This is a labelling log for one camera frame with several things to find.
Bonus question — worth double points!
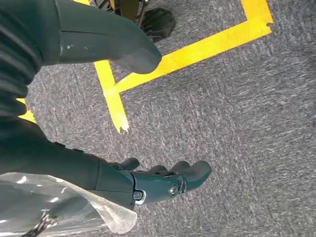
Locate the clear plastic film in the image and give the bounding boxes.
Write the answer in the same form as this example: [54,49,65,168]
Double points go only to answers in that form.
[0,172,138,237]

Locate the ribbed grey right arm sleeve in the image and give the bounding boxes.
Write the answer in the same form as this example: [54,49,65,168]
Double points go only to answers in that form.
[0,0,44,122]

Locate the black braided cable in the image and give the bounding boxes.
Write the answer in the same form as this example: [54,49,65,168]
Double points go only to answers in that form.
[22,212,60,237]

